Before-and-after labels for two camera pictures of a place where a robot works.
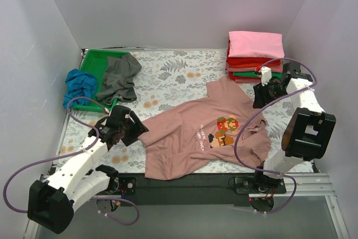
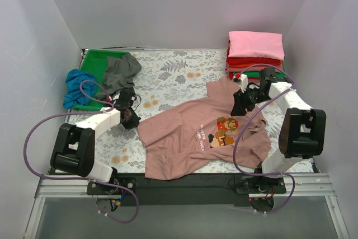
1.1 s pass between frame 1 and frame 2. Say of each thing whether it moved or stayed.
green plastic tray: stayed
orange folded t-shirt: stayed
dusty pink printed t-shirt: stayed
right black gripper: moved
